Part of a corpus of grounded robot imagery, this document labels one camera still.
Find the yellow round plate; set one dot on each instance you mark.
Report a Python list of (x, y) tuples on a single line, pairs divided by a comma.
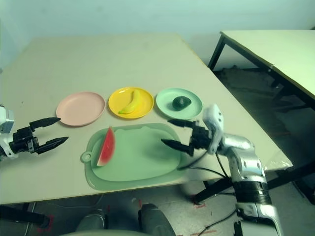
[(145, 105)]

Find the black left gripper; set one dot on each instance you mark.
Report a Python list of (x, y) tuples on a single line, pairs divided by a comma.
[(23, 141)]

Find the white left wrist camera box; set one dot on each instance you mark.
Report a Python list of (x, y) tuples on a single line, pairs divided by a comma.
[(5, 118)]

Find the grey robot left leg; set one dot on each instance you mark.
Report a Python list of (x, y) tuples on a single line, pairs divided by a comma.
[(91, 220)]

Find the mint green round plate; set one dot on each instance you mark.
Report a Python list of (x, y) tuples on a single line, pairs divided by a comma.
[(165, 103)]

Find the beige side table black frame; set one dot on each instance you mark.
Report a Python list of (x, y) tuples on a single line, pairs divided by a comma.
[(270, 46)]

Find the dark green avocado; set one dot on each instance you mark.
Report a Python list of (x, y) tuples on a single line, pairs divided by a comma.
[(180, 102)]

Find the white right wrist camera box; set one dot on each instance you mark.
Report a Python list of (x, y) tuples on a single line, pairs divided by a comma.
[(215, 120)]

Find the clear plastic bag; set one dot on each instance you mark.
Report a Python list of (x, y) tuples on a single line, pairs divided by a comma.
[(278, 161)]

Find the yellow toy banana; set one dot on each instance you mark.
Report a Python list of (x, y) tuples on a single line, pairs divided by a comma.
[(131, 103)]

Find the red watermelon slice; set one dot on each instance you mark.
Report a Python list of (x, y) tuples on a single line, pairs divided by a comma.
[(108, 147)]

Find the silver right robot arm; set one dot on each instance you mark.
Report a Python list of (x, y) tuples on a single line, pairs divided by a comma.
[(246, 162)]

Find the grey robot leg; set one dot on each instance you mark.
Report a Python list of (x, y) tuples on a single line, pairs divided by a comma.
[(153, 218), (91, 220)]

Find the black table frame foot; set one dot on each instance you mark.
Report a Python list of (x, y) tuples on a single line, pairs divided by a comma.
[(211, 190), (22, 214)]

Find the grey robot torso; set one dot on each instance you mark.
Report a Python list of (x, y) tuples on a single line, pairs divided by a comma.
[(98, 233)]

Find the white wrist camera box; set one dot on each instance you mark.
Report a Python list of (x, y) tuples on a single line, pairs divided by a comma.
[(5, 118), (215, 120)]

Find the grey robot right leg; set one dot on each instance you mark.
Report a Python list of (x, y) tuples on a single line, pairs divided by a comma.
[(153, 218)]

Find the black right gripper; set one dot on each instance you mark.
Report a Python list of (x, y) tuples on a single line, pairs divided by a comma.
[(200, 137)]

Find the red floor tape marker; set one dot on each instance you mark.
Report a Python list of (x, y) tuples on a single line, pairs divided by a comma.
[(49, 223), (199, 205)]

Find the pink round plate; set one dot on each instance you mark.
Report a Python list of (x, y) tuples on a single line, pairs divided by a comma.
[(78, 108)]

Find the green cutting board mat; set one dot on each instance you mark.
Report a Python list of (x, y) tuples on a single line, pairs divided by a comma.
[(137, 157)]

